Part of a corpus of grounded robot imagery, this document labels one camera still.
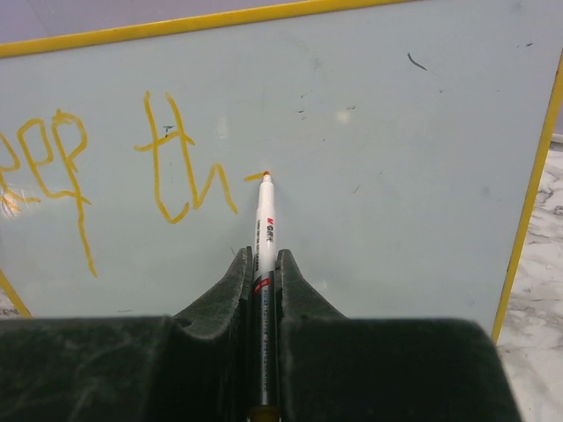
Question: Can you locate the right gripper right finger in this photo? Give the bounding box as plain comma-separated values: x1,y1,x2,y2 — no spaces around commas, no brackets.
276,250,521,421

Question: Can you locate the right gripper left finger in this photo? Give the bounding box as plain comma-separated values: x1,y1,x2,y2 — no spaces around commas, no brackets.
1,248,252,421

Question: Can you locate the yellow framed whiteboard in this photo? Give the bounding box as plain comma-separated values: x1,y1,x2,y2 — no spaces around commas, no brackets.
1,1,562,332

